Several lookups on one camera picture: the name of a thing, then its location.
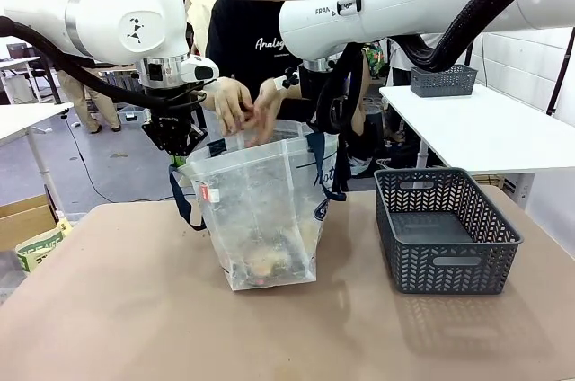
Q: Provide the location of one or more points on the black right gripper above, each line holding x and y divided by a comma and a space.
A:
312, 82

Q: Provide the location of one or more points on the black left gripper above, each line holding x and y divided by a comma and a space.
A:
173, 125

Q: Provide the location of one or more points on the translucent white shopping bag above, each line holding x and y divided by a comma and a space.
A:
256, 206

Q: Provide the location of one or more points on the grey plastic basket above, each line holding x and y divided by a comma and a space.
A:
444, 81
444, 233

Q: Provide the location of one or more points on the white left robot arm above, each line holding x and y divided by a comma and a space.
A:
117, 17

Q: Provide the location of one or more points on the person's left hand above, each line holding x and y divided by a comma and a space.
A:
267, 107

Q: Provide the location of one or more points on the person's right hand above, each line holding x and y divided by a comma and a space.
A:
231, 102

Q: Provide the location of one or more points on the person in black t-shirt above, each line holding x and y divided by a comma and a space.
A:
245, 30

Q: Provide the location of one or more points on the person in beige trousers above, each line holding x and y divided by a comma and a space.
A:
83, 98

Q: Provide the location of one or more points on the mannequin with cream hoodie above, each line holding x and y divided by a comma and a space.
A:
200, 8

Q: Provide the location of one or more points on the green and white sack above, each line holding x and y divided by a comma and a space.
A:
40, 250

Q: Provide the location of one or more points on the cardboard box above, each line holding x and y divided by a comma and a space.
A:
22, 221

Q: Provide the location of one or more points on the white side table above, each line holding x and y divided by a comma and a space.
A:
485, 129

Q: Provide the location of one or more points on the black tripod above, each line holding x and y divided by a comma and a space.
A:
561, 75

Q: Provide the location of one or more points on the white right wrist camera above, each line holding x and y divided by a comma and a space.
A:
285, 81

